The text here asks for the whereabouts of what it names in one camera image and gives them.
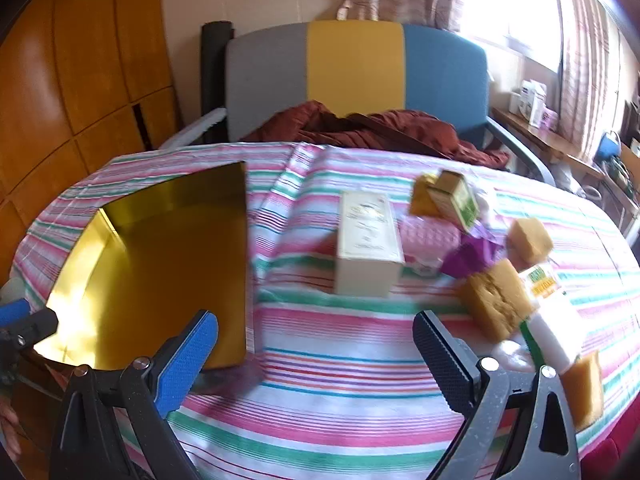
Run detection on white carton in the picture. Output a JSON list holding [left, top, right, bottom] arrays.
[[520, 79, 548, 128]]

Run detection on wooden wardrobe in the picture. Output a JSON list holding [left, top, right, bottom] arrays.
[[0, 0, 183, 281]]

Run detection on light wooden rack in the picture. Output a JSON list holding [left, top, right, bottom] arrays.
[[595, 140, 640, 231]]

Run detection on dark red fabric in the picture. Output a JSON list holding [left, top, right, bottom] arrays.
[[575, 430, 640, 480]]

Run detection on wooden side desk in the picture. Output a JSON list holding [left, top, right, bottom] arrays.
[[490, 107, 606, 181]]

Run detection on blue container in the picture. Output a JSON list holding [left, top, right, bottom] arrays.
[[597, 131, 621, 161]]

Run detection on pale round object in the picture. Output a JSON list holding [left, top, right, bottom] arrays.
[[0, 275, 26, 306]]

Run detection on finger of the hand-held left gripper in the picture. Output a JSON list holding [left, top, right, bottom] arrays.
[[0, 299, 59, 356]]

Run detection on yellow sponge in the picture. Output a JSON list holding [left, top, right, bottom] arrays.
[[560, 350, 606, 431], [507, 217, 555, 267], [459, 260, 535, 343]]

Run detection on pink packet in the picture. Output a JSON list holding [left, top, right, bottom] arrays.
[[400, 215, 463, 261]]

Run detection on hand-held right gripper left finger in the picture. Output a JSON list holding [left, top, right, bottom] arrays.
[[48, 310, 219, 480]]

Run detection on yellow knitted toy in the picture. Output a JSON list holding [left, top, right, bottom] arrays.
[[410, 174, 443, 218]]

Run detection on packaged sponge green label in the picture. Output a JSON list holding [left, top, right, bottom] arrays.
[[520, 292, 588, 376], [517, 260, 563, 301]]

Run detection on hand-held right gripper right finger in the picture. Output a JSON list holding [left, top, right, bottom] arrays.
[[412, 310, 583, 480]]

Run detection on grey yellow blue armchair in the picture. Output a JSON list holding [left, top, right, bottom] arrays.
[[160, 20, 556, 186]]

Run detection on white crumpled item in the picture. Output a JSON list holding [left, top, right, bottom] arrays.
[[472, 187, 498, 226]]

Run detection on cream cardboard box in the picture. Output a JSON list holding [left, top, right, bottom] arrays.
[[334, 190, 406, 297]]

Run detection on gold tin box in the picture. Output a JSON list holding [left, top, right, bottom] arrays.
[[37, 161, 256, 371]]

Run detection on person's left hand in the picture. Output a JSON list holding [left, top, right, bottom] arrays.
[[0, 397, 22, 461]]

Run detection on dark red cloth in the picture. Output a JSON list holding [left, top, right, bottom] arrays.
[[242, 101, 511, 171]]

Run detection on green tea box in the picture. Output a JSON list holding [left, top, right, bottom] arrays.
[[427, 170, 481, 233]]

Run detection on striped tablecloth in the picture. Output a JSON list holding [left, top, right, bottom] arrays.
[[10, 141, 640, 480]]

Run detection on purple packet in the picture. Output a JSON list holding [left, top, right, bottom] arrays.
[[440, 222, 501, 279]]

